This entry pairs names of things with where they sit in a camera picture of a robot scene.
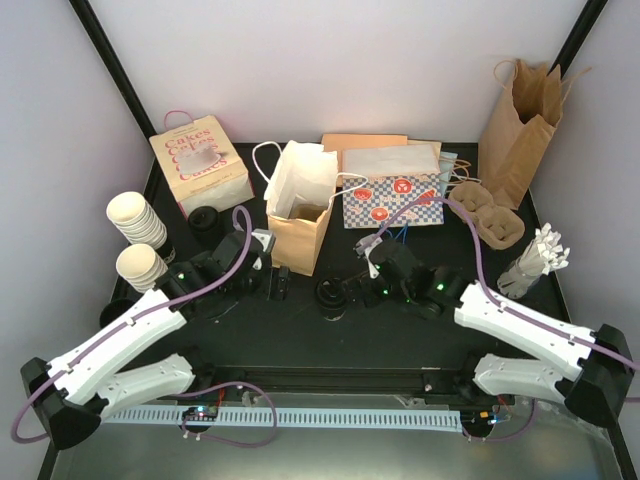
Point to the lower stack of paper cups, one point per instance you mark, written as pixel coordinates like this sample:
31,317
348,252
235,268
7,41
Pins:
140,266

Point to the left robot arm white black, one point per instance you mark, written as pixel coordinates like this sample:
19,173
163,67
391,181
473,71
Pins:
73,394

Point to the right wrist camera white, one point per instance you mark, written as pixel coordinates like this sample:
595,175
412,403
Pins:
363,249

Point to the black coffee cup lid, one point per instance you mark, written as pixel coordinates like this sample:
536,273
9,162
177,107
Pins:
206,226

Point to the flat kraft bag brown handles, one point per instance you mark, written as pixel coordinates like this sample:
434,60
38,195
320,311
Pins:
453,170

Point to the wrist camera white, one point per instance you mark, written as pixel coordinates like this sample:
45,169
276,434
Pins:
266,238
363,249

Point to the flat orange paper bag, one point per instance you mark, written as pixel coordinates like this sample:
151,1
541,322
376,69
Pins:
338,142

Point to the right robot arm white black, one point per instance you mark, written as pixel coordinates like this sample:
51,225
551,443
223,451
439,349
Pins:
587,371

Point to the black cup lid stack left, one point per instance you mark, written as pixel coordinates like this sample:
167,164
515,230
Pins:
113,310

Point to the stack of paper cups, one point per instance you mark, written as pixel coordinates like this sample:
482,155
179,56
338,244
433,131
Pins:
134,217
140,266

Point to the paper coffee cup black sleeve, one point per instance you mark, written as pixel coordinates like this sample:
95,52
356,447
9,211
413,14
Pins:
330,298

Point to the Cakes printed paper bag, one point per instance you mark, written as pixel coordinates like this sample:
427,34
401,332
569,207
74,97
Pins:
200,163

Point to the upper stack of paper cups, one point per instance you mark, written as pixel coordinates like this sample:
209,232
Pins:
134,217

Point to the white wrapped straws in cup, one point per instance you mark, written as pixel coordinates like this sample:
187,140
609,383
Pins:
543,255

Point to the orange paper bag white handles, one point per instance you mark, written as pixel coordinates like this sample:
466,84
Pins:
299,197

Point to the tall brown paper bag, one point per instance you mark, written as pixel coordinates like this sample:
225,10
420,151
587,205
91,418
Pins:
520,129

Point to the blue checkered paper bag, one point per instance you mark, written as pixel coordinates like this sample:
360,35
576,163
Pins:
391,185

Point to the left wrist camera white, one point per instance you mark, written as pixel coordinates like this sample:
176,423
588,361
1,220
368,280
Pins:
266,238

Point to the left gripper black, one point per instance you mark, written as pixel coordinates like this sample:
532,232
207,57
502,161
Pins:
281,282

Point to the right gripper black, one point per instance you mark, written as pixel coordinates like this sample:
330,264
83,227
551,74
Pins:
371,298

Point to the white slotted cable duct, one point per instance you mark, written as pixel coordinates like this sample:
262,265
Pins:
325,418

